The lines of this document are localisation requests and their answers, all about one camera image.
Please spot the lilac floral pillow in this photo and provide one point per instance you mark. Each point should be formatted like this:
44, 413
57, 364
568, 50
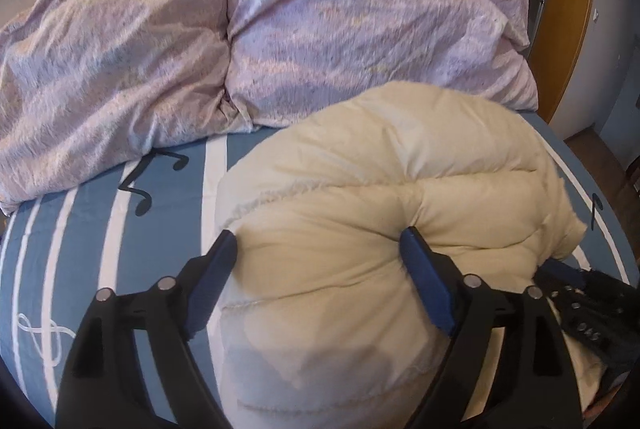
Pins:
110, 59
360, 24

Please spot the blue striped bed sheet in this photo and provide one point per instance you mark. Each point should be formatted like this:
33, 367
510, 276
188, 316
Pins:
125, 259

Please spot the cream quilted puffer jacket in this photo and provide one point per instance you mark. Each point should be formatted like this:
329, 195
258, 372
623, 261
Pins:
375, 189

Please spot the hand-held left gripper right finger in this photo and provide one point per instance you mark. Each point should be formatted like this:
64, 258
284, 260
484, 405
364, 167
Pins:
425, 274

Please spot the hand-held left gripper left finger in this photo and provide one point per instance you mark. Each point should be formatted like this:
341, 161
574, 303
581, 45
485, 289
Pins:
219, 261

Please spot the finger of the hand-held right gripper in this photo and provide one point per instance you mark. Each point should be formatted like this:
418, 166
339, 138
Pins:
565, 270

